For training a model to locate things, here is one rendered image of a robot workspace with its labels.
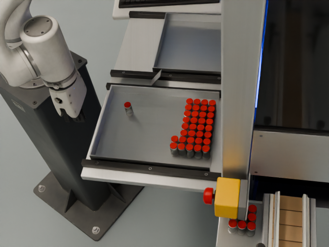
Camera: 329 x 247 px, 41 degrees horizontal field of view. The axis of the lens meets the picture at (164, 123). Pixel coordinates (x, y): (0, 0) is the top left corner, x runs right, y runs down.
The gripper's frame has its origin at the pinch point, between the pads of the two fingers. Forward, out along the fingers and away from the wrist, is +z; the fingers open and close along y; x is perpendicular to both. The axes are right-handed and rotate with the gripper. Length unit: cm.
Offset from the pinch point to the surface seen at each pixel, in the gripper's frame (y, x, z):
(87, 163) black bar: -7.1, -1.2, 13.4
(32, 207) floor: 12, 57, 104
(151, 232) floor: 7, -5, 103
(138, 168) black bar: -7.1, -15.9, 13.4
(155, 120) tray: 10.8, -17.3, 15.3
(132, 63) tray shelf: 32.9, -5.2, 15.5
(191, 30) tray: 50, -23, 15
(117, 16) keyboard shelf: 64, 9, 24
